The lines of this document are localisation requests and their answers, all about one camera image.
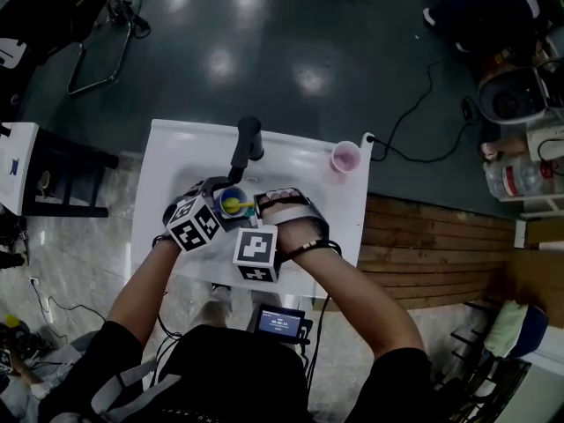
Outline black faucet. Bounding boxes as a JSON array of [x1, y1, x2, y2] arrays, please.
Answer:
[[226, 115, 265, 183]]

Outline black floor cable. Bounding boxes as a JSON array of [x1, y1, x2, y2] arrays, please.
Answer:
[[28, 275, 107, 347], [369, 59, 479, 165]]

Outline black wrist cord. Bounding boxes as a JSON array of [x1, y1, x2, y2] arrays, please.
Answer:
[[277, 238, 344, 264]]

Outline clear water jug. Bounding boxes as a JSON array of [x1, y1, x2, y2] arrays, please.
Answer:
[[483, 156, 556, 200]]

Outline wooden plank platform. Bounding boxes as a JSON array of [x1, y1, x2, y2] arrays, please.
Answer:
[[356, 193, 516, 312]]

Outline blue cup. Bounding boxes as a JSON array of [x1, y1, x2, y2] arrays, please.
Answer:
[[212, 186, 250, 219]]

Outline red plastic cup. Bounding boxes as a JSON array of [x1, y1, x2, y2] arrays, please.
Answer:
[[330, 140, 362, 174]]

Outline brown wooden board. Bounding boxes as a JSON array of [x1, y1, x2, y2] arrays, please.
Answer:
[[497, 247, 564, 325]]

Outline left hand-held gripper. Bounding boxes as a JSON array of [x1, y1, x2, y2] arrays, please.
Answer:
[[161, 174, 260, 254]]

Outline person's right forearm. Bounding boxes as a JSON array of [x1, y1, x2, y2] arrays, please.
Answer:
[[281, 242, 427, 360]]

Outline black office chair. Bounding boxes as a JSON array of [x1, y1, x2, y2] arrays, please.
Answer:
[[435, 354, 532, 423]]

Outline grey shoulder strap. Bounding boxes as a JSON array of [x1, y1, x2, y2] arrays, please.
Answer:
[[90, 357, 182, 418]]

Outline person's grey trousers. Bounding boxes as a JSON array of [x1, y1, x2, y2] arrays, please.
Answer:
[[197, 282, 283, 332]]

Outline person's black shirt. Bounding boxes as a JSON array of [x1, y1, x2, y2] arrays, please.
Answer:
[[39, 319, 442, 423]]

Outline small black monitor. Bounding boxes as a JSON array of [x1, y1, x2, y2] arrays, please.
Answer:
[[254, 304, 306, 343]]

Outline chrome frame black chair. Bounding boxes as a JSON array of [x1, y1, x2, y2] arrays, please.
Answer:
[[0, 0, 151, 96]]

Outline blue chair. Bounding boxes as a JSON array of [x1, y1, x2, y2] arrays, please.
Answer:
[[451, 300, 550, 369]]

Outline person's right hand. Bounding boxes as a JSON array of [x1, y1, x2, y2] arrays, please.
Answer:
[[258, 189, 328, 262]]

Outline person's left forearm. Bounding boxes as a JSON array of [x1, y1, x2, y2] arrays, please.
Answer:
[[107, 235, 182, 347]]

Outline yellow brush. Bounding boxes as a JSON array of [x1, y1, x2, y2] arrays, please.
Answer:
[[221, 196, 256, 216]]

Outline person's left shoe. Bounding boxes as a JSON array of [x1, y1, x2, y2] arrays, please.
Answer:
[[211, 282, 233, 308]]

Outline green cloth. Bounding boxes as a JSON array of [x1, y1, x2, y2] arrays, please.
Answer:
[[484, 300, 528, 359]]

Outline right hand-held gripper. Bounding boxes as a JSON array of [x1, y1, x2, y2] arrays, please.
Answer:
[[232, 186, 331, 284]]

